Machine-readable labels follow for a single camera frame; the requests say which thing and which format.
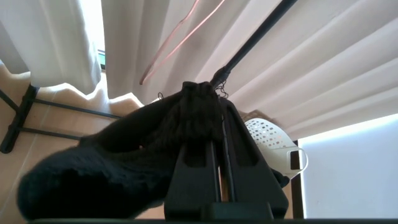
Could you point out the black clothes rack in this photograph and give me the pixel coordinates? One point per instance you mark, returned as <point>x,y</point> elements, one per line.
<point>255,37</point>

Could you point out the window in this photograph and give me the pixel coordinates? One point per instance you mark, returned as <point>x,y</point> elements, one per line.
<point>93,25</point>

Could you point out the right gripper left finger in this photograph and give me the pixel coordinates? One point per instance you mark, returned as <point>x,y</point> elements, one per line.
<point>199,183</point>

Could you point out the black shorts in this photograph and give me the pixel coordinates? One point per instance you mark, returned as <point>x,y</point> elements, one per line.
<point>109,174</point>

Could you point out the white laundry basket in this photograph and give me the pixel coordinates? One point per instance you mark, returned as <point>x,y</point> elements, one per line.
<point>270,137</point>

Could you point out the pink clothes hanger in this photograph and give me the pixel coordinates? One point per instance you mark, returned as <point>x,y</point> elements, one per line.
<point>174,40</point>

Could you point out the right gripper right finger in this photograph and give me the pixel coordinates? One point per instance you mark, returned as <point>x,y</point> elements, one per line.
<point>255,186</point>

